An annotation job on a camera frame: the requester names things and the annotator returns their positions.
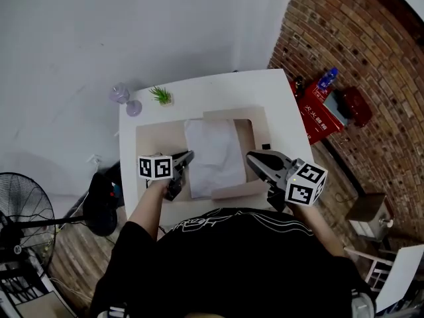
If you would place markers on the person's white shoe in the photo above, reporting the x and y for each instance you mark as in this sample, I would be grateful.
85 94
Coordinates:
362 306

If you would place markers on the person's right forearm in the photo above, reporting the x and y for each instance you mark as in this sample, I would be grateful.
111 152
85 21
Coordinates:
316 225

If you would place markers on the white frame chair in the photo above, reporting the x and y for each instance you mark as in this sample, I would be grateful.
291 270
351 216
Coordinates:
372 270

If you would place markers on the red fire equipment box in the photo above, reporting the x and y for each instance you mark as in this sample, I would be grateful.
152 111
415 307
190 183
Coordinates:
314 114

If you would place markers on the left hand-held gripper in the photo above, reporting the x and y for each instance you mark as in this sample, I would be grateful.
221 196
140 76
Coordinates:
155 167

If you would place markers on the beige cardboard folder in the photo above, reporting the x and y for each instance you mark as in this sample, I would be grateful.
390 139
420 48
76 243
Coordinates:
159 141

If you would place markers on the person's left forearm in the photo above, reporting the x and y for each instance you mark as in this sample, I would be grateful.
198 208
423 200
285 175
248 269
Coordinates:
147 205

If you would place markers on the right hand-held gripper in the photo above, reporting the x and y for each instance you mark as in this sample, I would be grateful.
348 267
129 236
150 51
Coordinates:
303 185

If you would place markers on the person's black printed shirt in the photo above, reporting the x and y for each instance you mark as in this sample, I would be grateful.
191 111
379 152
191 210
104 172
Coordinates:
232 263

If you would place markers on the black bag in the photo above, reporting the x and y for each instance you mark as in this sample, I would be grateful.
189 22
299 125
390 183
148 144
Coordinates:
101 207

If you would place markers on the blue plastic water bottle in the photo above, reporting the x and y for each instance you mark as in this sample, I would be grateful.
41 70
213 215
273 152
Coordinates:
327 78

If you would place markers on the black standing fan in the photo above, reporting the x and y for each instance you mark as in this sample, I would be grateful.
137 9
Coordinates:
23 210

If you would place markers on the small green potted plant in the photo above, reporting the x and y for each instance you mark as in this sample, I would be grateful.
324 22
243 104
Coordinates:
161 95

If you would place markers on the brown cardboard sheet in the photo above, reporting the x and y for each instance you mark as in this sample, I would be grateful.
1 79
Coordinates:
41 306

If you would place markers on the small black block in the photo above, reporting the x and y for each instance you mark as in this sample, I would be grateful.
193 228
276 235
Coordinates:
265 146

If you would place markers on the black metal rack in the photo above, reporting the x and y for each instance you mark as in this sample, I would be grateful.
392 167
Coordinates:
18 287

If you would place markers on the white sheet of paper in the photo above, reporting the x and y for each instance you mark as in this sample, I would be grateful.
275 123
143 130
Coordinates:
215 157

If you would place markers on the dark red case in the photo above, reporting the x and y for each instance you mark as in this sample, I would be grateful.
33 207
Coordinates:
357 106

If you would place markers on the white board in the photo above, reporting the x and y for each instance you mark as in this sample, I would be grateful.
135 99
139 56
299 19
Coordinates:
399 277

